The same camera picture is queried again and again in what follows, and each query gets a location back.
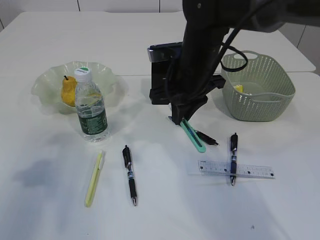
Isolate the green perforated plastic basket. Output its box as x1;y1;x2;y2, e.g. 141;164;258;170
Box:
221;50;296;122

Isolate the black blue gel pen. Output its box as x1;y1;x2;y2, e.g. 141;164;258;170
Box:
230;132;238;186

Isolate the yellow pear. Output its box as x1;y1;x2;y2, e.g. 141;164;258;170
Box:
60;75;77;107

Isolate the yellow utility knife packaging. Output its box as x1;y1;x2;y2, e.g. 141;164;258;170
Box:
233;84;251;95

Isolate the clear water bottle green label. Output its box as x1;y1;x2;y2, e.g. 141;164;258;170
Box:
74;67;109;143

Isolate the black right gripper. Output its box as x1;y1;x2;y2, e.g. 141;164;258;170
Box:
171;59;225;125

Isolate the black gel pen left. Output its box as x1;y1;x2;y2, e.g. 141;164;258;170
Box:
122;145;138;207

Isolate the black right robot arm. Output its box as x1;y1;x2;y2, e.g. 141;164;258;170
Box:
148;0;320;125

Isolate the black square pen holder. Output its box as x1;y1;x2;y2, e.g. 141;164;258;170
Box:
149;60;171;105

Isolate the green wavy glass plate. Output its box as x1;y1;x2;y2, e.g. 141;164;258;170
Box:
31;61;117;114

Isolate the mint green utility knife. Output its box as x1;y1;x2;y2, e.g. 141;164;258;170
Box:
179;118;206;153

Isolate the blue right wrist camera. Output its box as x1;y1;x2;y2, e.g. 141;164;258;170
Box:
147;42;183;63

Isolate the yellow-green pen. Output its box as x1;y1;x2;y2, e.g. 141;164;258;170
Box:
84;151;106;208

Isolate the black gel pen centre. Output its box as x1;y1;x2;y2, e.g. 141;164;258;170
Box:
193;129;219;146

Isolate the clear plastic ruler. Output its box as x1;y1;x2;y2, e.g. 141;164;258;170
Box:
198;160;276;179

